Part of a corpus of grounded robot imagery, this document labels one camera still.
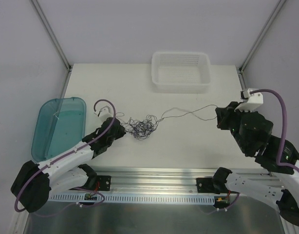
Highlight purple black cable bundle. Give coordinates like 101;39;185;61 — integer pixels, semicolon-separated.
116;104;224;141

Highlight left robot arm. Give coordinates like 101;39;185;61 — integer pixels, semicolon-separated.
11;117;126;213

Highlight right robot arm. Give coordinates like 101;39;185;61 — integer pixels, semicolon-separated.
211;101;299;227

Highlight teal transparent plastic bin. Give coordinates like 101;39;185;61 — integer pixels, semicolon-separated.
31;97;86;162

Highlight white perforated plastic basket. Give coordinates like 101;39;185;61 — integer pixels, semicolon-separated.
151;51;212;94

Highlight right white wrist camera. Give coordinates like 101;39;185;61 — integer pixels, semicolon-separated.
234;88;263;112

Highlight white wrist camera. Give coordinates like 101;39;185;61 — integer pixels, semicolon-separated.
94;106;113;122
234;88;263;112

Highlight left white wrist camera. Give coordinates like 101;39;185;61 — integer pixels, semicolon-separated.
94;106;113;122

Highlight aluminium mounting rail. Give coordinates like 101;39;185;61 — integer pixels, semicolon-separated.
49;166;284;197

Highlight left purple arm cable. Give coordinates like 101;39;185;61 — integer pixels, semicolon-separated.
14;98;116;213

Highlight white slotted cable duct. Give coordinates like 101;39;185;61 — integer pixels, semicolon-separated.
49;192;215;205

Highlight left aluminium frame post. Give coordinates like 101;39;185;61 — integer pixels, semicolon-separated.
30;0;72;72

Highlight aluminium frame post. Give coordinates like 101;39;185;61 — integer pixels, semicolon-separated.
30;0;72;72
238;0;288;74

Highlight right aluminium frame post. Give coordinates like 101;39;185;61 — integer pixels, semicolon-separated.
238;0;288;74

